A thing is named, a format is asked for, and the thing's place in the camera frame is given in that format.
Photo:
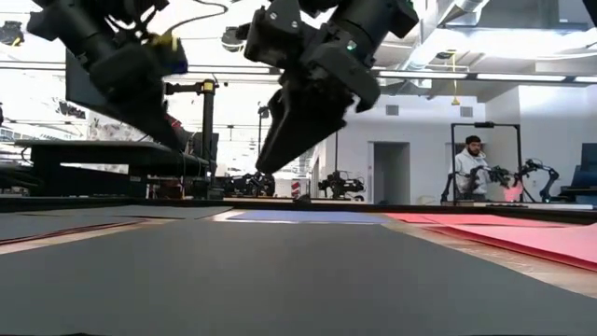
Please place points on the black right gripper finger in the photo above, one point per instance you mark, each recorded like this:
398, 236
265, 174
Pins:
294, 130

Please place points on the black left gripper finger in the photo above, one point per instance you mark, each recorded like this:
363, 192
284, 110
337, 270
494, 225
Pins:
158, 123

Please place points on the red paper sheet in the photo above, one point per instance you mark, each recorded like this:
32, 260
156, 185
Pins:
490, 219

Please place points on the pink paper sheet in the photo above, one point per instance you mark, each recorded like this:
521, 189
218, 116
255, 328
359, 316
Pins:
550, 242

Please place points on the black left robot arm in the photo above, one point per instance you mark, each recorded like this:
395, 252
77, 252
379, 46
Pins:
70, 23

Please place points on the black background robot arm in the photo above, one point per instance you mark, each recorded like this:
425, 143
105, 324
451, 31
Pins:
499, 173
531, 164

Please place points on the red box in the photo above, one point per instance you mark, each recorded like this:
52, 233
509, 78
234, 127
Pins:
176, 123

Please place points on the black computer tower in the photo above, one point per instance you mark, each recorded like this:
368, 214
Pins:
197, 153

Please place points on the black computer monitor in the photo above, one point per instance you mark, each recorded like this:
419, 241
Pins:
77, 84

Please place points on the standing desk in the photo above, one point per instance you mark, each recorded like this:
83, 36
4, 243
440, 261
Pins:
116, 156

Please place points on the black background robot arms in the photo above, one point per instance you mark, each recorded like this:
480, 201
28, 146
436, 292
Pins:
340, 186
254, 184

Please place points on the long ceiling light panel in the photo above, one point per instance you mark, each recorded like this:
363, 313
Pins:
420, 75
585, 79
517, 78
224, 70

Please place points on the blue paper sheet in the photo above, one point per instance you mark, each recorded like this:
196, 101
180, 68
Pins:
312, 216

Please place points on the grey door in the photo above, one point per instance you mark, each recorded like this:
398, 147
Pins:
392, 173

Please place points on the black dome ceiling device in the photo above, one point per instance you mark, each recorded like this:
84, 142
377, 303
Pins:
231, 41

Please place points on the black hanging ceiling device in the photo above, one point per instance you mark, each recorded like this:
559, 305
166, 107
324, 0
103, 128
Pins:
11, 33

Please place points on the yellow hanging ceiling pendant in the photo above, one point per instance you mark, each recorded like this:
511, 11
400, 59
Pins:
455, 101

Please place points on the person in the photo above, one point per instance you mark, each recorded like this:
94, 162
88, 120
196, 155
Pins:
466, 165

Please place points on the light background work table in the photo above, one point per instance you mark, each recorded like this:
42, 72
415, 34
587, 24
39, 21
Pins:
559, 205

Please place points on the blue chair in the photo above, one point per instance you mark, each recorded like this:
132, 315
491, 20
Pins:
585, 177

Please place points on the black background gantry frame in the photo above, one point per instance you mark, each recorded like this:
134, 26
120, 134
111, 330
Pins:
259, 140
485, 124

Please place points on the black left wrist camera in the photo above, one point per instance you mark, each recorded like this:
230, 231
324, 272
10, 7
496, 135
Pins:
173, 60

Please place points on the red white striped post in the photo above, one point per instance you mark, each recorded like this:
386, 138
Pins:
295, 189

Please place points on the small black frame mount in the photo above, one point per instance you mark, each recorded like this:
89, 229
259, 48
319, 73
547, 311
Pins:
303, 199

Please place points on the grey wall vent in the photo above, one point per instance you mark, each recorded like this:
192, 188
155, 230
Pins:
466, 112
392, 110

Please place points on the black table frame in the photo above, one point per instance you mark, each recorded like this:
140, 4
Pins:
536, 212

